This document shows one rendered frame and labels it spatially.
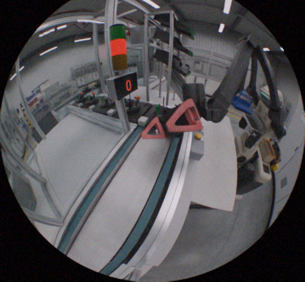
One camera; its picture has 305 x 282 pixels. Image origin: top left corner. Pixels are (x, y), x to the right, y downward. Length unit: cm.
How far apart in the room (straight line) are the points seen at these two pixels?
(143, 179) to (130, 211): 14
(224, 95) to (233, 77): 8
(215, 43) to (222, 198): 920
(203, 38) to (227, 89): 898
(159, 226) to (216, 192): 32
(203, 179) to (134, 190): 33
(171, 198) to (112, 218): 23
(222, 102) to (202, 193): 39
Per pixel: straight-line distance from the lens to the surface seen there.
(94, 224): 45
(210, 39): 925
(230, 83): 34
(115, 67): 32
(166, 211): 33
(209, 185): 51
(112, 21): 38
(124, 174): 40
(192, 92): 28
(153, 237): 35
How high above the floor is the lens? 128
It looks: 44 degrees down
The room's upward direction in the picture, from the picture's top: straight up
